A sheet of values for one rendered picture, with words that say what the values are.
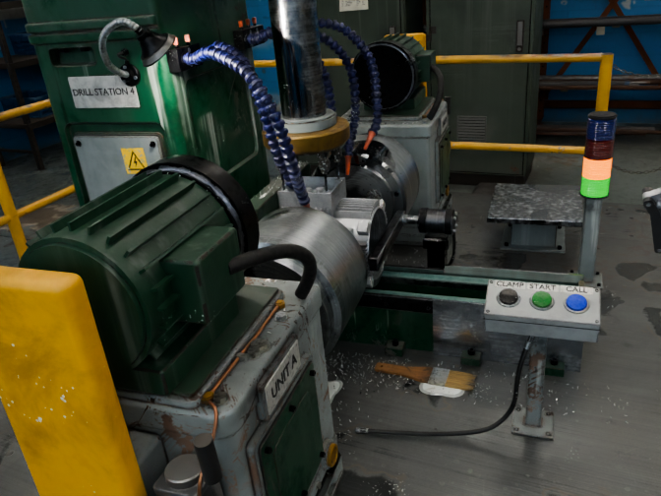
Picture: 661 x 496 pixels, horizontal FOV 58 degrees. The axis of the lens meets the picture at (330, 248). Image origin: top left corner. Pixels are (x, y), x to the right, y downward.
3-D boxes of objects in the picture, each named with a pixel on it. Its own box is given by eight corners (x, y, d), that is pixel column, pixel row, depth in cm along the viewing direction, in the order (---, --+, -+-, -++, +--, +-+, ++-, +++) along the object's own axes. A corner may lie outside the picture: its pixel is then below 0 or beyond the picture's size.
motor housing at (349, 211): (281, 294, 132) (270, 215, 124) (311, 256, 148) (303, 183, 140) (369, 303, 126) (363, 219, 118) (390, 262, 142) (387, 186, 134)
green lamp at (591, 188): (580, 198, 138) (582, 179, 137) (579, 189, 144) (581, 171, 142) (609, 199, 137) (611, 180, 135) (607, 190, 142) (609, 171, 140)
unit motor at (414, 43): (355, 193, 179) (344, 44, 161) (383, 158, 207) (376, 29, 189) (443, 196, 170) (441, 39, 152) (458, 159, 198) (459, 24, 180)
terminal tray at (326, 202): (280, 223, 129) (275, 192, 126) (298, 205, 138) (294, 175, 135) (332, 226, 125) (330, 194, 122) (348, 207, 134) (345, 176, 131)
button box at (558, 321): (483, 332, 98) (483, 313, 94) (488, 296, 103) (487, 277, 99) (597, 343, 93) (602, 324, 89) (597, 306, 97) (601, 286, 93)
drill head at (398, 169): (300, 260, 148) (288, 162, 137) (349, 200, 183) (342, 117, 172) (399, 268, 140) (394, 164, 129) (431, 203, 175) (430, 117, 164)
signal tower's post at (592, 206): (568, 287, 148) (583, 118, 130) (567, 272, 155) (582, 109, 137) (603, 289, 145) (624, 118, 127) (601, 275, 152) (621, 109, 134)
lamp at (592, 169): (582, 179, 137) (583, 160, 135) (581, 171, 142) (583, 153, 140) (611, 180, 135) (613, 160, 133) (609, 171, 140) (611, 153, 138)
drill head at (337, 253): (175, 414, 100) (142, 282, 89) (266, 302, 131) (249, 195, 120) (316, 440, 92) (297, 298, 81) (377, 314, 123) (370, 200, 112)
